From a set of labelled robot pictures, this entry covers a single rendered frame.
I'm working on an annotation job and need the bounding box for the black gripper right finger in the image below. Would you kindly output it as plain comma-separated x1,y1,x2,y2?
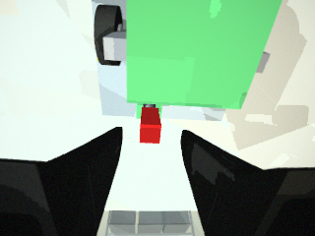
180,130,315,236

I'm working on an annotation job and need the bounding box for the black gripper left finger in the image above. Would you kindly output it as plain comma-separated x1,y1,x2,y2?
0,127,123,236

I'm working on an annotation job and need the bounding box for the red-headed metal pin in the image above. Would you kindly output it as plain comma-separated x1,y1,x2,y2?
140,104,161,144

